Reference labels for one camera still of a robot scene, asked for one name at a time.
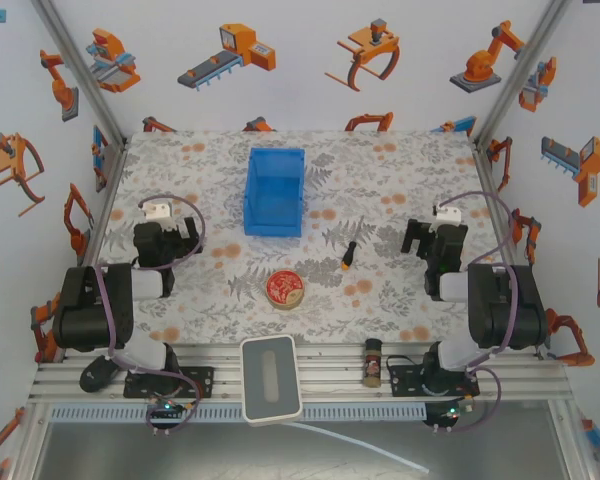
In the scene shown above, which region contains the black and orange screwdriver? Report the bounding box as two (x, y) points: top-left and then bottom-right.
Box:
(341, 215), (366, 272)

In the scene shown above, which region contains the blue plastic bin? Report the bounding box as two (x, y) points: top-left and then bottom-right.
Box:
(242, 146), (307, 238)

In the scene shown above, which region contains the floral table cover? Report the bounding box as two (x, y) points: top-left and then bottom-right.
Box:
(79, 129), (514, 347)

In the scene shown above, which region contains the round red and gold tin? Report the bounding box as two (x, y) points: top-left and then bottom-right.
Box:
(265, 268), (306, 311)

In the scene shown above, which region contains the small spice jar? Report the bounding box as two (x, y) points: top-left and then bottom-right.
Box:
(363, 337), (384, 389)

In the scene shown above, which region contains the white grey rectangular device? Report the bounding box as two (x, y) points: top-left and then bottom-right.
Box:
(239, 334), (304, 427)

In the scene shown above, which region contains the white thin tube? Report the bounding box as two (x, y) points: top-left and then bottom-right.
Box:
(290, 420), (431, 475)

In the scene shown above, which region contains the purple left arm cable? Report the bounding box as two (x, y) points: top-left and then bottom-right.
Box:
(94, 194), (207, 437)

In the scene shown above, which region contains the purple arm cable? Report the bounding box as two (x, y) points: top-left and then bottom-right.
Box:
(94, 194), (207, 437)
(437, 191), (522, 437)

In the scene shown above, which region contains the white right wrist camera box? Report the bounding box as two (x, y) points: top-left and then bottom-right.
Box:
(432, 202), (462, 233)

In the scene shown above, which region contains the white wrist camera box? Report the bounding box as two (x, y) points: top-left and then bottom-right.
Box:
(432, 202), (462, 233)
(139, 198), (175, 232)

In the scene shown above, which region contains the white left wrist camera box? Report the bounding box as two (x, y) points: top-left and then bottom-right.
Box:
(139, 198), (175, 232)

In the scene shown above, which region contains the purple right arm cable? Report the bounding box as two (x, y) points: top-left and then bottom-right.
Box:
(437, 191), (522, 437)

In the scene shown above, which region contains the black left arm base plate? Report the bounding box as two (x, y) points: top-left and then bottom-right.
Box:
(123, 365), (216, 400)

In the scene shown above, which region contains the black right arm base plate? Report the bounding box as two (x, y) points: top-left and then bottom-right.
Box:
(387, 355), (481, 399)

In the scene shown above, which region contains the aluminium rail base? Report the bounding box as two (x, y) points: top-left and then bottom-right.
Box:
(27, 340), (574, 407)

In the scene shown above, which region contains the slotted grey cable duct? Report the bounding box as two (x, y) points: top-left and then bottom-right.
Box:
(49, 402), (427, 422)

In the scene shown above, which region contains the aluminium frame post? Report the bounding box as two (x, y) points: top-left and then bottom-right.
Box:
(470, 0), (574, 151)
(31, 0), (129, 151)

